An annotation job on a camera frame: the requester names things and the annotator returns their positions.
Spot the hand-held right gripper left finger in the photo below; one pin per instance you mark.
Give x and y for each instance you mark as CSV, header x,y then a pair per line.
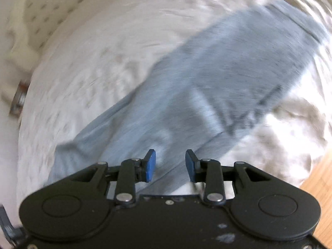
x,y
150,166

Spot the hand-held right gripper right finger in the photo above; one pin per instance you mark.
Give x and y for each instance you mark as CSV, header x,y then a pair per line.
x,y
190,166

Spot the grey-blue sock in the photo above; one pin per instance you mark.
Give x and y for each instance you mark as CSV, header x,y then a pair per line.
x,y
207,83

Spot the white bed blanket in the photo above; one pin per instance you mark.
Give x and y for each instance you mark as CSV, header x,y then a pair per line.
x,y
85,72

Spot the brown box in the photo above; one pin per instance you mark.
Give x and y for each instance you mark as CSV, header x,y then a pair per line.
x,y
18,97

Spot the white patterned pillow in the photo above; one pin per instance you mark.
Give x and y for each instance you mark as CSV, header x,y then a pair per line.
x,y
49,5

